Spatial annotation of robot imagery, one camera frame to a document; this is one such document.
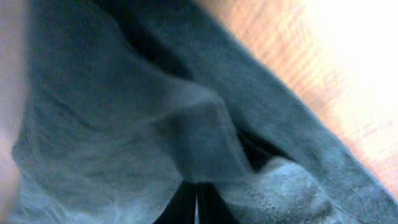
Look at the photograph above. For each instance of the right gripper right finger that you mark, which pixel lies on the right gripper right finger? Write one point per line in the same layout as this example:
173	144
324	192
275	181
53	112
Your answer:
212	208

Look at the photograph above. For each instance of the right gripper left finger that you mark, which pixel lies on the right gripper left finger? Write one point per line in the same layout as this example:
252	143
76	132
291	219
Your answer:
182	206

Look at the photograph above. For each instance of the dark green Nike t-shirt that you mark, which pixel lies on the dark green Nike t-shirt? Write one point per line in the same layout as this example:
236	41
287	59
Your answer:
128	99

